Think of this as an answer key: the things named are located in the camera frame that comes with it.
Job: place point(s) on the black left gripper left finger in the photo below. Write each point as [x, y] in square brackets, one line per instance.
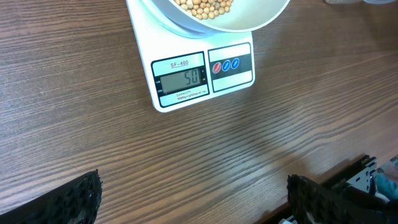
[77, 201]

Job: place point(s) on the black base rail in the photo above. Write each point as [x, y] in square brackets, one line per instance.
[365, 175]

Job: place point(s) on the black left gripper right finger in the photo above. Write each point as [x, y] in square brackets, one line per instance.
[313, 203]

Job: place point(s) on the soybeans in white bowl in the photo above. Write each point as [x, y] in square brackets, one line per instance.
[204, 9]

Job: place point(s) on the clear plastic container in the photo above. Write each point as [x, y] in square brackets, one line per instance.
[358, 1]

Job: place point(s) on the white round bowl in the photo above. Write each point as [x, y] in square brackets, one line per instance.
[244, 16]

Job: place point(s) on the white digital kitchen scale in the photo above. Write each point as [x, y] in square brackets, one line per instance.
[184, 67]

